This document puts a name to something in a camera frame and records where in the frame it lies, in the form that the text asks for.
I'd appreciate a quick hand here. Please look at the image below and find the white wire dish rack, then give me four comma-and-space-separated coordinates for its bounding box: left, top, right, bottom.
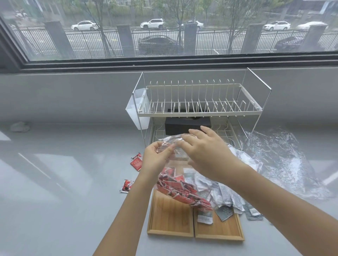
132, 68, 273, 151

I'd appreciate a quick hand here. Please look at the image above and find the pile of grey sachets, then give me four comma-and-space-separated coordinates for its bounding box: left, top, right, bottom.
183, 168, 246, 216

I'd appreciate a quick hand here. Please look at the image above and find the person's right hand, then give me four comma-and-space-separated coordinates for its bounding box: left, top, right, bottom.
176, 126, 242, 185

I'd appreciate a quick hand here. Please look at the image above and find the row of green street trees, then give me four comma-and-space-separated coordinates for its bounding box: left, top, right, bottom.
61, 0, 291, 57

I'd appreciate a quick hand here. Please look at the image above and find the clear plastic bag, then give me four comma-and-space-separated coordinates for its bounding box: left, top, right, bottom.
230, 128, 334, 200
154, 133, 214, 211

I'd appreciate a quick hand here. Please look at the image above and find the white suv car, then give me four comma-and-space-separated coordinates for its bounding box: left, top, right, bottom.
140, 18, 165, 30

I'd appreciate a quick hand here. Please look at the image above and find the black sedan car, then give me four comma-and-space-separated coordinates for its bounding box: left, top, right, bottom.
137, 36, 184, 55

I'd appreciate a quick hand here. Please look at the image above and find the dark window frame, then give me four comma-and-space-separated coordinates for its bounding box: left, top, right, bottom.
0, 14, 338, 74

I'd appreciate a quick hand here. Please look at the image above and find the white sedan car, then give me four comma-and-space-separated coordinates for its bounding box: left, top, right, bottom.
70, 20, 99, 32
262, 21, 291, 32
177, 20, 204, 31

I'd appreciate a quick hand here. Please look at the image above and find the person's left hand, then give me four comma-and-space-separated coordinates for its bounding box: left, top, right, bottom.
137, 141, 176, 189

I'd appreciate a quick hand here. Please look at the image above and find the white plastic cutlery holder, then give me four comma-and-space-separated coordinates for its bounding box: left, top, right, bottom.
125, 88, 151, 130

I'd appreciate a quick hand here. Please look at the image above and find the black box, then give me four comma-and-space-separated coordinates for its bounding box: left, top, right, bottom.
165, 117, 212, 135

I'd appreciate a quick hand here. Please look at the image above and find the person's left forearm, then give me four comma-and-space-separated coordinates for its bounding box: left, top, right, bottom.
94, 179, 159, 256

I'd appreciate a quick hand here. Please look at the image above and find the wooden tray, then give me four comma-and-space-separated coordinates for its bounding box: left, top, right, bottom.
147, 188, 195, 238
193, 208, 245, 241

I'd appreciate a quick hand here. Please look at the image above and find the black fence with grey pillars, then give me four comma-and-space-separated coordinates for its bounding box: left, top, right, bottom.
10, 21, 338, 60

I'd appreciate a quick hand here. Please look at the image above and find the white covered car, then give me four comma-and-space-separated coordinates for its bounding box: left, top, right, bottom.
295, 21, 328, 31

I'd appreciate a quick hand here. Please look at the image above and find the person's right forearm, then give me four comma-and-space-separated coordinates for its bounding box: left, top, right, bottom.
223, 166, 338, 256

